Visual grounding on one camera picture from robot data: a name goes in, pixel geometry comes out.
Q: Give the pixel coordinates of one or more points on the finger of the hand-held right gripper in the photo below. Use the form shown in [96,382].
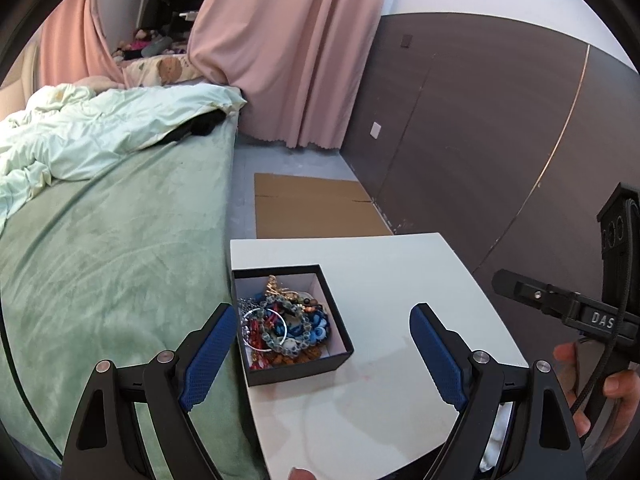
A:
[525,291]

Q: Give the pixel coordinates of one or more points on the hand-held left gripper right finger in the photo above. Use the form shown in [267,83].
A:
[435,355]

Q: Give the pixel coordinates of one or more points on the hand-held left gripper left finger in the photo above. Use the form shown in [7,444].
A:
[210,355]

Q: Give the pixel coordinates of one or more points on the silver bangle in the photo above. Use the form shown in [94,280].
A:
[285,332]

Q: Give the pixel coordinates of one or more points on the black jewelry box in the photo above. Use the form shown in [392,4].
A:
[300,367]

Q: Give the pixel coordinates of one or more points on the gold ornament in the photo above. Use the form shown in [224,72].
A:
[277,285]

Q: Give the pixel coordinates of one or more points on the person's right hand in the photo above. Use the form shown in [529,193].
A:
[622,385]

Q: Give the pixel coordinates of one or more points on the person's left hand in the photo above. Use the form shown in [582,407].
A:
[302,474]

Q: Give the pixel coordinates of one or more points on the green plush blanket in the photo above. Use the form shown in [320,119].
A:
[125,260]

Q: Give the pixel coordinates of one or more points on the flat cardboard sheet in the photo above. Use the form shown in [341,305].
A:
[315,205]

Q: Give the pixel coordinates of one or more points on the black cloth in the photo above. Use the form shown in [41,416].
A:
[200,122]

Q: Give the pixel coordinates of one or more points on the pale green duvet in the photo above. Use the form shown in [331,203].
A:
[100,130]

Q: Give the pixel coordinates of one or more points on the bear print pillow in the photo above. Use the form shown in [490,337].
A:
[160,71]

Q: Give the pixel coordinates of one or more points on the pink pillow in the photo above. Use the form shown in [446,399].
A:
[97,84]

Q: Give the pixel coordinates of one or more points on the wide pink curtain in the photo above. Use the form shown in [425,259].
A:
[290,50]

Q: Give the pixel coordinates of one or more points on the pile of plush toys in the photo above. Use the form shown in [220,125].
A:
[147,45]

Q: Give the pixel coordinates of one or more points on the beige headboard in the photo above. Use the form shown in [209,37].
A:
[17,85]

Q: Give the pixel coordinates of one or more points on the narrow pink curtain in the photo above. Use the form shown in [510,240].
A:
[75,30]

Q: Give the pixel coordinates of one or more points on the white wall socket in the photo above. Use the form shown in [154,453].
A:
[375,130]

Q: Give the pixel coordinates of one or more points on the dark wall switch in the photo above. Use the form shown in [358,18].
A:
[407,40]

